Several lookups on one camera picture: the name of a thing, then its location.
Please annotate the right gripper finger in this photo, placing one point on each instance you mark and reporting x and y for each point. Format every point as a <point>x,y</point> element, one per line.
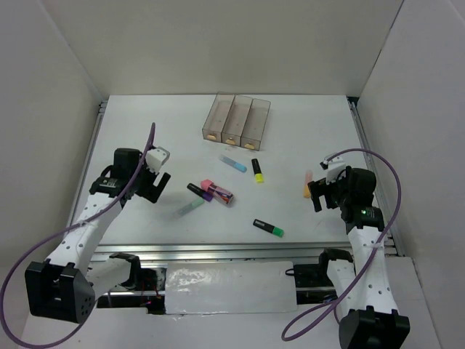
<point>316,189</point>
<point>330,189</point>

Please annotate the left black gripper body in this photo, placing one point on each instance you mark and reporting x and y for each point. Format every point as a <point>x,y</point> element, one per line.
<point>144,178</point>

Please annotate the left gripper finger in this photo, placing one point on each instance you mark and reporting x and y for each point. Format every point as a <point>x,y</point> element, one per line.
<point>150,194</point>
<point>161,184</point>

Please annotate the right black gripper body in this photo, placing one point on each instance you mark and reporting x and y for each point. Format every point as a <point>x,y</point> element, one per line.
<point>343,195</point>

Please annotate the black purple highlighter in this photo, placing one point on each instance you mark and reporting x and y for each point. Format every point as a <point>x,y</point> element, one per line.
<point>199,192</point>

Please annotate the black yellow highlighter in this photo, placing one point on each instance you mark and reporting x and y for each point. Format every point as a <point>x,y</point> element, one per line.
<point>258,176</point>

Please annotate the pink cap pen bundle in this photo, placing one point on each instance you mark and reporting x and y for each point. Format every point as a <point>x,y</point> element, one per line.
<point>219,193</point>

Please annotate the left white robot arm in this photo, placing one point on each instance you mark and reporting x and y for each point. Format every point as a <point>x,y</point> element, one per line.
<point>65,286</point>

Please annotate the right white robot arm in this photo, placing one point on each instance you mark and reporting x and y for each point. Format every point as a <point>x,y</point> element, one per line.
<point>367,312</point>

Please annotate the clear orange highlighter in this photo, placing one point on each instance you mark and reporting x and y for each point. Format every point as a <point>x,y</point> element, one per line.
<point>307,181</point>

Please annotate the clear green highlighter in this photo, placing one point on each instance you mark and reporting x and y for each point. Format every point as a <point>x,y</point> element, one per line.
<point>187,208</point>

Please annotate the black green highlighter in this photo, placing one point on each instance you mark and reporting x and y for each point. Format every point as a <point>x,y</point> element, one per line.
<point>268,228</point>

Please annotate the clear blue highlighter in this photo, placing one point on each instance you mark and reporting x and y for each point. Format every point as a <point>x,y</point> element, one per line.
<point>232,163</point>

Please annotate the clear left organizer bin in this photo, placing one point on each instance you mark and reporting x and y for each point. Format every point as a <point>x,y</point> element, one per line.
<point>216,119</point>

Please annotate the clear organizer bin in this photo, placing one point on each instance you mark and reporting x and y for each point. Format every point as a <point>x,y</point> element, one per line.
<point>253,130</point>
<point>216,119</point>
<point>236,120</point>

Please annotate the clear right organizer bin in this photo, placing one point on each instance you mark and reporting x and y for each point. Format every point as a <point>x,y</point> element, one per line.
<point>253,130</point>

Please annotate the clear middle organizer bin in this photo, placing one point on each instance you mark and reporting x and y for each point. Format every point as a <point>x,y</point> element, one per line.
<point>236,120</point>

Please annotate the white foil cover plate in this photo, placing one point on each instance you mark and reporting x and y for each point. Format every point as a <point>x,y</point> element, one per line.
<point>229,287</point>

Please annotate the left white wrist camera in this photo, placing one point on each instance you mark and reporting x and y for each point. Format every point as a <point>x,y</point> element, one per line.
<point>156,158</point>

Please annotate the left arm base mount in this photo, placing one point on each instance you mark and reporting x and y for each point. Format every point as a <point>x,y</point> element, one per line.
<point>145,288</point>

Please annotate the aluminium front rail frame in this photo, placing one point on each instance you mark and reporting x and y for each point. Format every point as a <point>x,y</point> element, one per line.
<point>153,254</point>

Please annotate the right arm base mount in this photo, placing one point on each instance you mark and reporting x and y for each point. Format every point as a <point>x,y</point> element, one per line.
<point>311,281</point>

